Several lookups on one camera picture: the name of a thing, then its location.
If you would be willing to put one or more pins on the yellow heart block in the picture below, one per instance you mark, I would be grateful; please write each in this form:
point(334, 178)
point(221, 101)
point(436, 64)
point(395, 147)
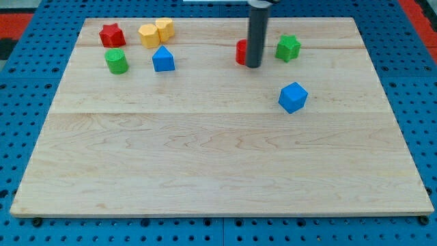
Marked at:
point(165, 28)

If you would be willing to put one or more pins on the yellow hexagon block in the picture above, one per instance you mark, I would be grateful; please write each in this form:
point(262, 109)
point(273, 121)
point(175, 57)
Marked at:
point(149, 36)

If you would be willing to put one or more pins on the wooden board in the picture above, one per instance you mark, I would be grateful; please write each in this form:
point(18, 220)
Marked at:
point(209, 139)

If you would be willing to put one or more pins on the blue cube block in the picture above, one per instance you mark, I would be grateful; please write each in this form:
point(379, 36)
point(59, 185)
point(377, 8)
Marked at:
point(293, 97)

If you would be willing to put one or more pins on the red cylinder block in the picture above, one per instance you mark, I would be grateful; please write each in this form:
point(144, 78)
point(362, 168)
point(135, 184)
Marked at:
point(241, 52)

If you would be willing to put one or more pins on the blue triangle block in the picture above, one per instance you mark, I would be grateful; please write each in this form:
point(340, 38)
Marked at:
point(163, 60)

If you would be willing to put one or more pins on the green star block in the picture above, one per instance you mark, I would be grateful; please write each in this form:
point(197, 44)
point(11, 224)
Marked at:
point(288, 48)

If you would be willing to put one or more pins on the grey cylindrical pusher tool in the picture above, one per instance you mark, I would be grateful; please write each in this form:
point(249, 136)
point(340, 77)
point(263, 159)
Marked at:
point(256, 33)

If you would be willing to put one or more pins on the green cylinder block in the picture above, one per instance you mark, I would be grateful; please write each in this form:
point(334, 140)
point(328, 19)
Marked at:
point(116, 61)

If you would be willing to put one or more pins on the red star block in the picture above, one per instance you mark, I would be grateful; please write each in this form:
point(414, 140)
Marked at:
point(112, 36)

